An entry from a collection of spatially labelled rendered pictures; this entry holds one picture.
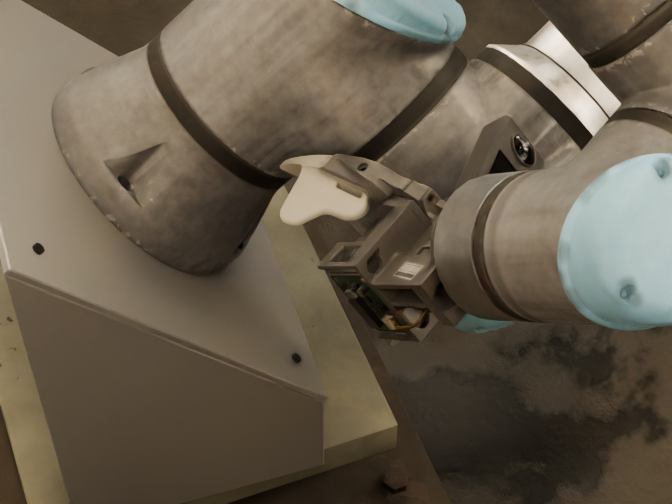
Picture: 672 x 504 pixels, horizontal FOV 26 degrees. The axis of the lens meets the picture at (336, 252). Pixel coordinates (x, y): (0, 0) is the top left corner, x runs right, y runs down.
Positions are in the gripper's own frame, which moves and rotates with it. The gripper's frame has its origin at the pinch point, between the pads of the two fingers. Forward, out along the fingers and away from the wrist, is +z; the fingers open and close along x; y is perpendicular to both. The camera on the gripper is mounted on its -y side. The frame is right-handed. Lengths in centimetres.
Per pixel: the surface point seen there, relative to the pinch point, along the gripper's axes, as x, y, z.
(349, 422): 17.7, 4.9, 16.1
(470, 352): 28.2, -12.9, 26.9
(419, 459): 28.0, 0.7, 21.0
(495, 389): 31.1, -10.9, 23.4
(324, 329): 12.8, -1.4, 22.5
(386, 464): 26.3, 3.0, 22.2
